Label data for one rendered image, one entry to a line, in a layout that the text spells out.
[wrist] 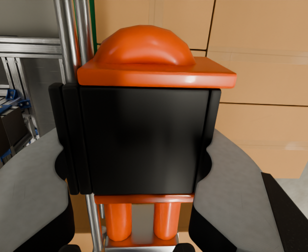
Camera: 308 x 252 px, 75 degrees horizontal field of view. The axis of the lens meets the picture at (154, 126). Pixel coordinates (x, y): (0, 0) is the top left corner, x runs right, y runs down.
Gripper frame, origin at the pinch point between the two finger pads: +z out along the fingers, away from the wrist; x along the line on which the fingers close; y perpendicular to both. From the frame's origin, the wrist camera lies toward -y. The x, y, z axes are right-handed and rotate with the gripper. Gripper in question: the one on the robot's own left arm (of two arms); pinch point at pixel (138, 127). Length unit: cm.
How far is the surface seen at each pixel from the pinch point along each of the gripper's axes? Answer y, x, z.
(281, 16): -9, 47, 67
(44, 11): -9, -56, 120
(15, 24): -2, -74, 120
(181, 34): -2, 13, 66
